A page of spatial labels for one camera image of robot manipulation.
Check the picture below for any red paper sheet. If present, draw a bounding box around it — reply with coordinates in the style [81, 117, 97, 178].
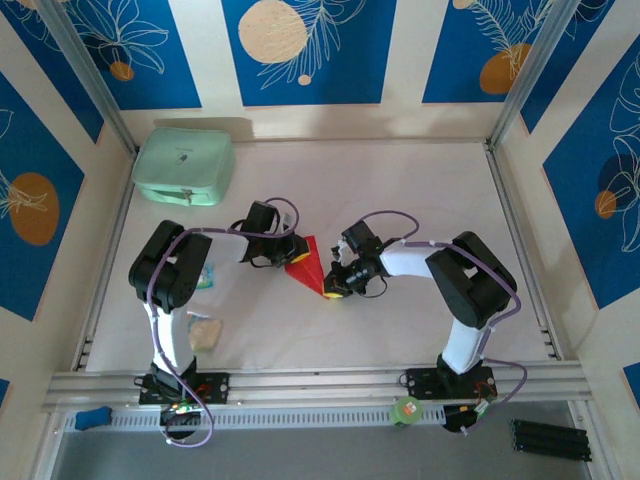
[283, 233, 332, 300]

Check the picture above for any small blue and white packet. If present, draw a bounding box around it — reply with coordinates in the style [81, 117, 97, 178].
[197, 259, 217, 291]

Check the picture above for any clear bag of beige snacks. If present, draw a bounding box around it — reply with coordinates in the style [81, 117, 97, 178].
[187, 312, 224, 354]

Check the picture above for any mint green zipper pouch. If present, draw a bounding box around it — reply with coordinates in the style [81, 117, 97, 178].
[131, 128, 237, 208]

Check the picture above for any green tape roll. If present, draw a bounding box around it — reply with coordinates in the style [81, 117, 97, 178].
[389, 397, 424, 429]

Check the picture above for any blue bone-shaped foam piece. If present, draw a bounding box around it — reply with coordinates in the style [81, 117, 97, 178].
[74, 407, 112, 432]

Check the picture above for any long aluminium mounting rail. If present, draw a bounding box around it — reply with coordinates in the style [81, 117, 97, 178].
[42, 362, 594, 414]

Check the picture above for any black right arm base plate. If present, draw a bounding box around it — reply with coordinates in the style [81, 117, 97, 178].
[405, 367, 497, 401]

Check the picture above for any grey slotted cable duct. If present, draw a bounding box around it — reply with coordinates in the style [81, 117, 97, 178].
[62, 403, 446, 432]

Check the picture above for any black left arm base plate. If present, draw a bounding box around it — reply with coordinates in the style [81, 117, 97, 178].
[138, 372, 231, 405]

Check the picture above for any aluminium table side rail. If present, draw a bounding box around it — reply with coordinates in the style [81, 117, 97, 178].
[72, 149, 139, 371]
[485, 143, 562, 362]

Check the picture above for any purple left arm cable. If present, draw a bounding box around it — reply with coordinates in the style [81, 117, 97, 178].
[148, 197, 301, 449]

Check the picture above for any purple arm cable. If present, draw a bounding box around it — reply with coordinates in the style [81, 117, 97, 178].
[359, 210, 529, 436]
[148, 197, 301, 449]

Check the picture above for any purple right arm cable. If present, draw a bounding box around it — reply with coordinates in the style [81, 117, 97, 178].
[359, 210, 529, 436]

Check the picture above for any aluminium frame post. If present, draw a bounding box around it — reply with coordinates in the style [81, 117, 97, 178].
[37, 0, 139, 156]
[487, 0, 584, 149]

